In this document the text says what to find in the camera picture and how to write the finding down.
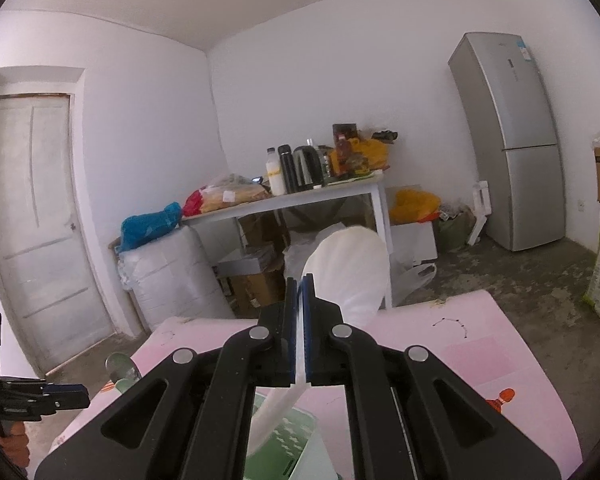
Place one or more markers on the black thermos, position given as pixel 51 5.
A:
pixel 286 170

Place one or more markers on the silver refrigerator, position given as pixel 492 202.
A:
pixel 515 135

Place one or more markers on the white table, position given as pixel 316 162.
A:
pixel 300 199

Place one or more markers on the white plastic bottle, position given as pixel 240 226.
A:
pixel 276 175

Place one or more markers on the yellow plastic bag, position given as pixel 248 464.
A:
pixel 370 155

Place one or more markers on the blue plastic bag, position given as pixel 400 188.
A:
pixel 147 227

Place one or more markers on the cardboard box grey top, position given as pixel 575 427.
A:
pixel 252 287

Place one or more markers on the orange plastic bag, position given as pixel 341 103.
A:
pixel 415 205

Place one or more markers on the clear glass jar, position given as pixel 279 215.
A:
pixel 325 164

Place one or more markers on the white spoon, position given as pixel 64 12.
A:
pixel 350 270

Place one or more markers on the white box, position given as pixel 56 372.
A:
pixel 412 242

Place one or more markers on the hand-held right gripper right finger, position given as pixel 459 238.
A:
pixel 309 330

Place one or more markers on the mint green utensil holder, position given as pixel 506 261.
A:
pixel 290 435

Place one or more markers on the pale green sheet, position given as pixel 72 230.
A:
pixel 355 177

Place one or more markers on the red plastic bag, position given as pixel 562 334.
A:
pixel 192 205

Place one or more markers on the clear bag of snacks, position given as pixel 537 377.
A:
pixel 235 195

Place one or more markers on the pink printed tablecloth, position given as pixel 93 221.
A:
pixel 455 360

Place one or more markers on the large white sack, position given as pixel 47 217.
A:
pixel 180 280

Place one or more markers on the black electric kettle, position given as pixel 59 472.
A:
pixel 306 167

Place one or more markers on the person's left hand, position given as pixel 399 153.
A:
pixel 14 442

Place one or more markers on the white woven bag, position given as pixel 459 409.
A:
pixel 297 260

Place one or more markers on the white door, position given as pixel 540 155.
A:
pixel 40 220

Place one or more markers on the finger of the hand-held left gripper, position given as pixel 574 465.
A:
pixel 70 395
pixel 30 410

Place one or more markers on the thin white plastic bag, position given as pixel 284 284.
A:
pixel 415 280

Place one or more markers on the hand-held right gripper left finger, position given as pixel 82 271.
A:
pixel 291 320

